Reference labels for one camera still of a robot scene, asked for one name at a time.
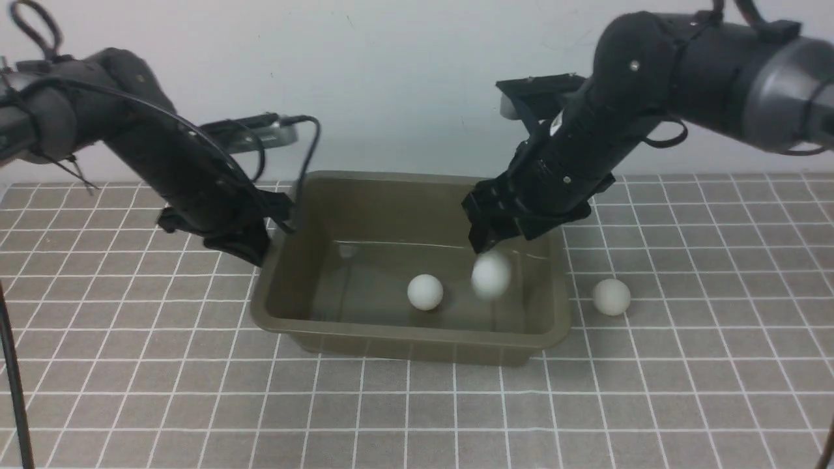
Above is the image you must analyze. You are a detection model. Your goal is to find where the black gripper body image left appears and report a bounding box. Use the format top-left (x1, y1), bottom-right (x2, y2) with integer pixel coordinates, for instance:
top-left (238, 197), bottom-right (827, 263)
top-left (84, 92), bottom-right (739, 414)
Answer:
top-left (157, 188), bottom-right (294, 267)

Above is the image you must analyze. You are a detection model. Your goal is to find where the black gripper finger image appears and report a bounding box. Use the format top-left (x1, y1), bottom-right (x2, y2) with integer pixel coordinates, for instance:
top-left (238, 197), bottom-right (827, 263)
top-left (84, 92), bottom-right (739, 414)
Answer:
top-left (470, 221), bottom-right (506, 255)

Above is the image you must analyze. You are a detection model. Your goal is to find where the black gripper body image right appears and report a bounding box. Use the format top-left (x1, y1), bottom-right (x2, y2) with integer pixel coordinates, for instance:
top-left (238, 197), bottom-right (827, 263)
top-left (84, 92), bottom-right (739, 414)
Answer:
top-left (461, 155), bottom-right (616, 241)

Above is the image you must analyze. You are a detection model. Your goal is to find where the white ball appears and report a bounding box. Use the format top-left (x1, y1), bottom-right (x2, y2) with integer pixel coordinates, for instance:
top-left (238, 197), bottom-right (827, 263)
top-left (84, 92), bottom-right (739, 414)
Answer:
top-left (471, 251), bottom-right (511, 301)
top-left (592, 278), bottom-right (632, 317)
top-left (406, 274), bottom-right (444, 311)

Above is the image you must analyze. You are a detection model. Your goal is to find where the olive green plastic bin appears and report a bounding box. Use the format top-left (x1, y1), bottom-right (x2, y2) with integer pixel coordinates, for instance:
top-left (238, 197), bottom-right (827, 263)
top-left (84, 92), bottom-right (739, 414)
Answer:
top-left (250, 171), bottom-right (572, 366)

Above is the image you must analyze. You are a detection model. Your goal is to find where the grey checked tablecloth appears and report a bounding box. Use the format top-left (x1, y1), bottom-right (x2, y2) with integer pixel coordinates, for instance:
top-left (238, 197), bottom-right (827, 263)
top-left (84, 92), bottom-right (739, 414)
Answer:
top-left (1, 173), bottom-right (833, 468)

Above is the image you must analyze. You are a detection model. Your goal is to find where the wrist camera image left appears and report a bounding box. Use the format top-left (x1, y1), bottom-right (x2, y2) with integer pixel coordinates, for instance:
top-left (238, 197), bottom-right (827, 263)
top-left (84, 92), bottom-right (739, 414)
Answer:
top-left (200, 113), bottom-right (298, 154)

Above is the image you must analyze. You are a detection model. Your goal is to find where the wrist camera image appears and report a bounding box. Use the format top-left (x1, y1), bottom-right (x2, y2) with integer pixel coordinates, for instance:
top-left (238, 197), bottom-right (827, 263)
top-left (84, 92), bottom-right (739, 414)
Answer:
top-left (495, 72), bottom-right (586, 120)
top-left (200, 113), bottom-right (298, 154)

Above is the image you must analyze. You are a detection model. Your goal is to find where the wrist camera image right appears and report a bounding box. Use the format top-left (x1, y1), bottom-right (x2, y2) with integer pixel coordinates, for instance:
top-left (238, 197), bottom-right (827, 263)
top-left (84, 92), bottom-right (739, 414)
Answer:
top-left (495, 72), bottom-right (586, 120)

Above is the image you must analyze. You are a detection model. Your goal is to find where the black cable image left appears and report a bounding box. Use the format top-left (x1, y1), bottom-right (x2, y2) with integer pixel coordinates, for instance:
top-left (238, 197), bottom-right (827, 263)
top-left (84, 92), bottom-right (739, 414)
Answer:
top-left (248, 115), bottom-right (321, 203)

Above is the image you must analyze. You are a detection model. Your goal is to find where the black cable lower left edge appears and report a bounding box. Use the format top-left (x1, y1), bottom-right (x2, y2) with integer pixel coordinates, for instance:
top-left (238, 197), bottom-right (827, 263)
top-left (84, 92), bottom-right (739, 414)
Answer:
top-left (0, 280), bottom-right (35, 469)

